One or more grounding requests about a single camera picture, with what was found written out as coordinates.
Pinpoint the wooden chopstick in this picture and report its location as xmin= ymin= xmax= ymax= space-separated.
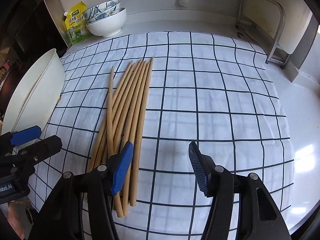
xmin=113 ymin=60 xmax=145 ymax=154
xmin=130 ymin=57 xmax=155 ymax=206
xmin=93 ymin=61 xmax=138 ymax=168
xmin=89 ymin=63 xmax=136 ymax=170
xmin=123 ymin=61 xmax=148 ymax=216
xmin=95 ymin=60 xmax=144 ymax=165
xmin=86 ymin=60 xmax=134 ymax=173

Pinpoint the wooden chopstick crossing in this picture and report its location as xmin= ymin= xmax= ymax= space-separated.
xmin=107 ymin=66 xmax=124 ymax=218

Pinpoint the large white round bowl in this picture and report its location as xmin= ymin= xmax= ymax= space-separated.
xmin=2 ymin=48 xmax=65 ymax=133

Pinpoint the person's left hand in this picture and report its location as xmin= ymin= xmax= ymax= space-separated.
xmin=7 ymin=202 xmax=25 ymax=239

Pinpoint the white blue checkered cloth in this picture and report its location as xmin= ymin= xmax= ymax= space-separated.
xmin=29 ymin=32 xmax=294 ymax=239

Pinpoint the yellow seasoning pouch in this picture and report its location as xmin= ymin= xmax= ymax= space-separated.
xmin=65 ymin=2 xmax=92 ymax=45

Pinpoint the blue patterned bowl top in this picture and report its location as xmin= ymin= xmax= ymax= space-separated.
xmin=83 ymin=0 xmax=119 ymax=20

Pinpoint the blue patterned bowl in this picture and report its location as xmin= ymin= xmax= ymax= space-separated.
xmin=83 ymin=0 xmax=119 ymax=20
xmin=86 ymin=2 xmax=120 ymax=23

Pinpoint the white ceramic bowl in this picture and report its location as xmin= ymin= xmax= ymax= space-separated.
xmin=86 ymin=8 xmax=127 ymax=38

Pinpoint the blue patterned bowl middle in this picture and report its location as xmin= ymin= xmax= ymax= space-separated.
xmin=86 ymin=2 xmax=120 ymax=23

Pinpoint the metal rack frame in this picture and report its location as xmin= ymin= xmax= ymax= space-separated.
xmin=235 ymin=0 xmax=289 ymax=68

